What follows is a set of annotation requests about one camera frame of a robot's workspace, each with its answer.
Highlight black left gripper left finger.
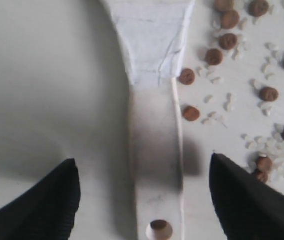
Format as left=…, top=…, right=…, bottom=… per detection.
left=0, top=159, right=80, bottom=240

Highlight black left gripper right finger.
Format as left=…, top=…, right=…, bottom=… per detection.
left=210, top=153, right=284, bottom=240

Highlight white wooden brush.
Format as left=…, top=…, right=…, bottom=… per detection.
left=102, top=0, right=194, bottom=240

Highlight scattered white rice grains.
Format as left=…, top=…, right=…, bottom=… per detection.
left=196, top=0, right=284, bottom=183

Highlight scattered brown pellets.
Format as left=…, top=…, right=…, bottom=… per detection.
left=178, top=0, right=284, bottom=183

